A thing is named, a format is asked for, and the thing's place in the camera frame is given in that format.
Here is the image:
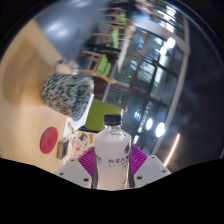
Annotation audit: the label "long linear ceiling light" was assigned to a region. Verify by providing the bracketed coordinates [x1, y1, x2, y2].
[163, 132, 181, 167]

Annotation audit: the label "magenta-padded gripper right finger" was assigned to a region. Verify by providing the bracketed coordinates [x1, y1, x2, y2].
[127, 144, 172, 189]

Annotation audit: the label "clear black-capped water bottle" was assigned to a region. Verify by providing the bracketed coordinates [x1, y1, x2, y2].
[94, 113, 132, 191]

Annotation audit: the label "flat round red coaster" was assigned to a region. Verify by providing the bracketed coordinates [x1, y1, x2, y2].
[39, 126, 59, 155]

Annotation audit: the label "wooden chairs with green seats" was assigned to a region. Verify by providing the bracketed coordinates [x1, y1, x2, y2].
[79, 6, 134, 84]

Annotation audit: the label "small dark flat box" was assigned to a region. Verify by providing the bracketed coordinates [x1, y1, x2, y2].
[56, 138, 70, 160]

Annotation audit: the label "green speckled white mug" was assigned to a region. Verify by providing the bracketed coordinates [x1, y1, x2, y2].
[41, 59, 95, 123]

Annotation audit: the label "round pendant ceiling lights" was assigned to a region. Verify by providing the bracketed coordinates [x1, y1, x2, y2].
[144, 36, 178, 138]

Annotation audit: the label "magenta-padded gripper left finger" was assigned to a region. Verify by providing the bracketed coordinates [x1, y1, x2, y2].
[54, 146, 98, 190]

